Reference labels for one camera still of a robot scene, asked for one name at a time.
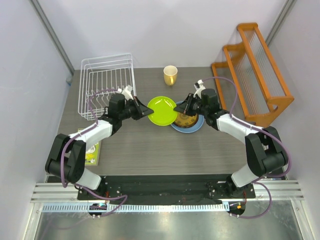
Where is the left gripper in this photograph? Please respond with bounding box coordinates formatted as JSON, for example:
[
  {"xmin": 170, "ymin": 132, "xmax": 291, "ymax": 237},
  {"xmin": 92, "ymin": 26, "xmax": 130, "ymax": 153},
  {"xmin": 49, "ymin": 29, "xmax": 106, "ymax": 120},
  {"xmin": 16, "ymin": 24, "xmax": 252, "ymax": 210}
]
[{"xmin": 119, "ymin": 96, "xmax": 154, "ymax": 121}]

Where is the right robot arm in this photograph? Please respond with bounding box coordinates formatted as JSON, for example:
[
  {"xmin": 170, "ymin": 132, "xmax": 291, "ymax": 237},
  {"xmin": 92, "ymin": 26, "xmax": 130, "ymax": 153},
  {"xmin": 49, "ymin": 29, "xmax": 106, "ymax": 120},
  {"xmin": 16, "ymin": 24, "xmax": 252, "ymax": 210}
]
[{"xmin": 174, "ymin": 88, "xmax": 289, "ymax": 198}]

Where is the green plate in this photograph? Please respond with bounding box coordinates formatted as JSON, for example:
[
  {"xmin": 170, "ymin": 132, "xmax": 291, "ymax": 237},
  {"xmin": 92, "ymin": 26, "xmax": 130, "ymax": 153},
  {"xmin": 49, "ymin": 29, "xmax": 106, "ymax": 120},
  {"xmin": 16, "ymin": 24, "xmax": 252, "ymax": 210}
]
[{"xmin": 147, "ymin": 96, "xmax": 178, "ymax": 127}]

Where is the green illustrated book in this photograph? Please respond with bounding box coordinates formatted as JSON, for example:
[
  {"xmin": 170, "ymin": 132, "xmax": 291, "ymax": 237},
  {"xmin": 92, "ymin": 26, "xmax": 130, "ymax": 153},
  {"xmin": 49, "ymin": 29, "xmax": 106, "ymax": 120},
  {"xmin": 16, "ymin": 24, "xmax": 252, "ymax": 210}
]
[{"xmin": 85, "ymin": 136, "xmax": 101, "ymax": 166}]

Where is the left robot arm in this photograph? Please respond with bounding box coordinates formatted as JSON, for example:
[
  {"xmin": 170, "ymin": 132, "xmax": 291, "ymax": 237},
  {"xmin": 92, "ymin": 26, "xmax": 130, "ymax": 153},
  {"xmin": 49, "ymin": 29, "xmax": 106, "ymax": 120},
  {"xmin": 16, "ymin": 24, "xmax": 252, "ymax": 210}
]
[{"xmin": 45, "ymin": 93, "xmax": 154, "ymax": 200}]

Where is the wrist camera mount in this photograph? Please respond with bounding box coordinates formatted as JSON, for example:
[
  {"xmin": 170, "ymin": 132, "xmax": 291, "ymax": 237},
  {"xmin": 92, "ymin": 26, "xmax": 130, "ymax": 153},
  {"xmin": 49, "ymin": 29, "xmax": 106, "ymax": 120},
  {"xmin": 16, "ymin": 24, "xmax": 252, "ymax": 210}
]
[
  {"xmin": 116, "ymin": 85, "xmax": 134, "ymax": 101},
  {"xmin": 193, "ymin": 79, "xmax": 206, "ymax": 99}
]

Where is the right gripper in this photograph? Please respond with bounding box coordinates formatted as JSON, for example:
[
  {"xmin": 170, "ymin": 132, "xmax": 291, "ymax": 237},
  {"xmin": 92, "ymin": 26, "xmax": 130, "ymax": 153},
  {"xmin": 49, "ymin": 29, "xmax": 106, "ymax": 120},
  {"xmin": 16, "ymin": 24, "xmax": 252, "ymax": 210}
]
[{"xmin": 174, "ymin": 93, "xmax": 208, "ymax": 117}]

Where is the white wire dish rack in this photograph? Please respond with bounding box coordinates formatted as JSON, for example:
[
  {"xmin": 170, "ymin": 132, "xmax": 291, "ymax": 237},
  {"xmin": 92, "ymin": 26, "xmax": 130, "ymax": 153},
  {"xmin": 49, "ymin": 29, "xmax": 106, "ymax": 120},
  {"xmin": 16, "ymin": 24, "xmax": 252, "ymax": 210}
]
[{"xmin": 77, "ymin": 53, "xmax": 137, "ymax": 121}]

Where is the orange wooden rack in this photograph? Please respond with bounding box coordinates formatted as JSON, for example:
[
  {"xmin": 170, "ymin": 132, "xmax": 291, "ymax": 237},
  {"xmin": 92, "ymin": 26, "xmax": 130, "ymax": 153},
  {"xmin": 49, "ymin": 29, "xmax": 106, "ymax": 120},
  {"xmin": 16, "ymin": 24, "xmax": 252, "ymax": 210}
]
[{"xmin": 211, "ymin": 22, "xmax": 294, "ymax": 128}]

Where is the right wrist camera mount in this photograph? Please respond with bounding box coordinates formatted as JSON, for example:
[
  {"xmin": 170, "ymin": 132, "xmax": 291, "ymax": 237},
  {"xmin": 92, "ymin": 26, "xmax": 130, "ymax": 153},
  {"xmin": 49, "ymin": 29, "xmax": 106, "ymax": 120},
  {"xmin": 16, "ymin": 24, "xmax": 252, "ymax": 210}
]
[{"xmin": 193, "ymin": 79, "xmax": 206, "ymax": 99}]

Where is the light blue plate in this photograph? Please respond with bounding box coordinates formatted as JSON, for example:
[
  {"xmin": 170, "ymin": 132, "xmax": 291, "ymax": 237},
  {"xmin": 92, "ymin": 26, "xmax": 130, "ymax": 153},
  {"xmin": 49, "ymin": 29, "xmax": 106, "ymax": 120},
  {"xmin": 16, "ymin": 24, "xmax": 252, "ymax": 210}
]
[{"xmin": 171, "ymin": 114, "xmax": 205, "ymax": 134}]

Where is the perforated metal rail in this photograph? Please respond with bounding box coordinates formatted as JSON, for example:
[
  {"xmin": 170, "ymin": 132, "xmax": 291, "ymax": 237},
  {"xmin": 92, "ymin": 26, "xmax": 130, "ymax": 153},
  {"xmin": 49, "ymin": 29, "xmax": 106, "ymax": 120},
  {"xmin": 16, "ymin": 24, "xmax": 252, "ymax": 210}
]
[{"xmin": 42, "ymin": 202, "xmax": 230, "ymax": 213}]

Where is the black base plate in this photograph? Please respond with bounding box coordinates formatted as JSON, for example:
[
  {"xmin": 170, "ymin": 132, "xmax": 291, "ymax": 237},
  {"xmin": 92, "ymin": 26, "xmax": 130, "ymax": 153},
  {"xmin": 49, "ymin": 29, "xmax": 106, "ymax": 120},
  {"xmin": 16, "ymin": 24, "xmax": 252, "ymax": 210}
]
[{"xmin": 76, "ymin": 174, "xmax": 257, "ymax": 206}]

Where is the yellow mug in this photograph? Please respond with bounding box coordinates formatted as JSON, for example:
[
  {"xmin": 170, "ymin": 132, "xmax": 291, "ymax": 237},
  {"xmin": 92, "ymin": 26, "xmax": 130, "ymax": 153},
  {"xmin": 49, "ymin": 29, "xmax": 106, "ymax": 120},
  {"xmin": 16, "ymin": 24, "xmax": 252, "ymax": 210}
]
[{"xmin": 163, "ymin": 65, "xmax": 178, "ymax": 86}]

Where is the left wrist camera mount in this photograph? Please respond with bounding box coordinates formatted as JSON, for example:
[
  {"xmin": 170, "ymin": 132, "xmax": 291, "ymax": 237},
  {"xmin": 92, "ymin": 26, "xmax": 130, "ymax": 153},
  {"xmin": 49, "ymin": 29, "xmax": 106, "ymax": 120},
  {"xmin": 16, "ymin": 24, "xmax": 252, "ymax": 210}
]
[{"xmin": 116, "ymin": 85, "xmax": 134, "ymax": 101}]

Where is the brown yellow plate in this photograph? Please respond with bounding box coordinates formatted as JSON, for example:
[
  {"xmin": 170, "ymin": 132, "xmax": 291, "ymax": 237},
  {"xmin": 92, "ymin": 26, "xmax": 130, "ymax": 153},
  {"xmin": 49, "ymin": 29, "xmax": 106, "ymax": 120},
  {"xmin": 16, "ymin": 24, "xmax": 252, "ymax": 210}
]
[{"xmin": 173, "ymin": 113, "xmax": 199, "ymax": 129}]

